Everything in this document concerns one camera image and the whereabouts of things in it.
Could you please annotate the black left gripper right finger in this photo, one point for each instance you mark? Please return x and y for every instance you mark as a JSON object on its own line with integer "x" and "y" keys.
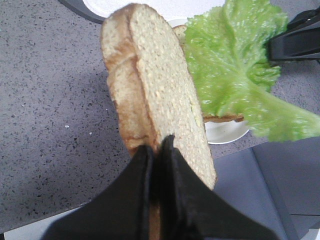
{"x": 192, "y": 211}

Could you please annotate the toasted bread slice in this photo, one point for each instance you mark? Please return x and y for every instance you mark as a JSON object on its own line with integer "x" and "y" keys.
{"x": 220, "y": 117}
{"x": 154, "y": 96}

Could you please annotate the white round plate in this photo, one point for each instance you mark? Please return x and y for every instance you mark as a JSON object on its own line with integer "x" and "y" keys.
{"x": 217, "y": 132}

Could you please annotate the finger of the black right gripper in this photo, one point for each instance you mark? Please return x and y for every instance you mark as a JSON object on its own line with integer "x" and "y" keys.
{"x": 301, "y": 42}
{"x": 303, "y": 19}

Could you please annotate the green lettuce leaf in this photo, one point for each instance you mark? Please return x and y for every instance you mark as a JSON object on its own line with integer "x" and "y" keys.
{"x": 226, "y": 54}

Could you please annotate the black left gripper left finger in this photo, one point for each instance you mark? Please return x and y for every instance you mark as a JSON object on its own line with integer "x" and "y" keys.
{"x": 120, "y": 212}

